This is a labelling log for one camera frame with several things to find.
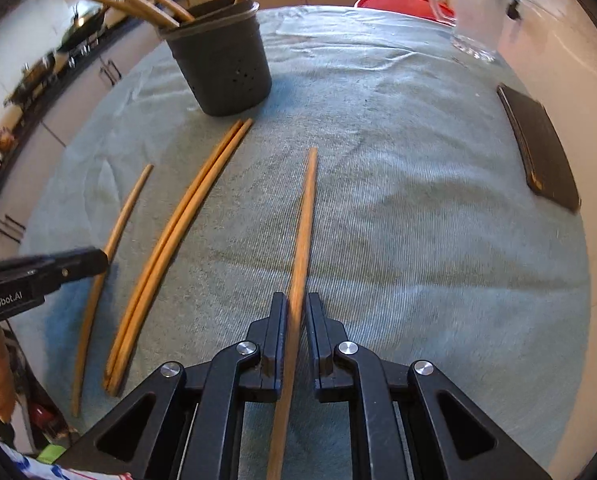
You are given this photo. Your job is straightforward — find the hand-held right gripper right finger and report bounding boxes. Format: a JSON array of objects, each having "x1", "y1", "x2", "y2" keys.
[{"x1": 305, "y1": 292, "x2": 554, "y2": 480}]

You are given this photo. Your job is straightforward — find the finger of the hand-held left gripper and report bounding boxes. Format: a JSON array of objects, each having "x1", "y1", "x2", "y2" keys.
[{"x1": 46, "y1": 246, "x2": 110, "y2": 286}]

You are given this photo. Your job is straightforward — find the black wok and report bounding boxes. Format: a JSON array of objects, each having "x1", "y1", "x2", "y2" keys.
[{"x1": 58, "y1": 2, "x2": 106, "y2": 53}]

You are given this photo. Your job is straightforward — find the grey perforated utensil holder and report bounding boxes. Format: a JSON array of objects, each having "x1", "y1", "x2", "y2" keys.
[{"x1": 158, "y1": 0, "x2": 272, "y2": 117}]

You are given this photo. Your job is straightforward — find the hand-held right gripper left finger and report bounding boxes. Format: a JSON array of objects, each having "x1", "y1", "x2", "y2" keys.
[{"x1": 53, "y1": 291, "x2": 289, "y2": 480}]

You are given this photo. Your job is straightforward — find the clear glass mug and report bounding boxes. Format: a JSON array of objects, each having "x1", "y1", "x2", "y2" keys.
[{"x1": 421, "y1": 0, "x2": 516, "y2": 63}]

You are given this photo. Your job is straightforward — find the red plastic stool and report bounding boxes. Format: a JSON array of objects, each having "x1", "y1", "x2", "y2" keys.
[{"x1": 354, "y1": 0, "x2": 454, "y2": 23}]

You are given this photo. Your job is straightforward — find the printed white cloth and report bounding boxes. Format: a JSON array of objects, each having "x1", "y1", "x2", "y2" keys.
[{"x1": 0, "y1": 440, "x2": 134, "y2": 480}]

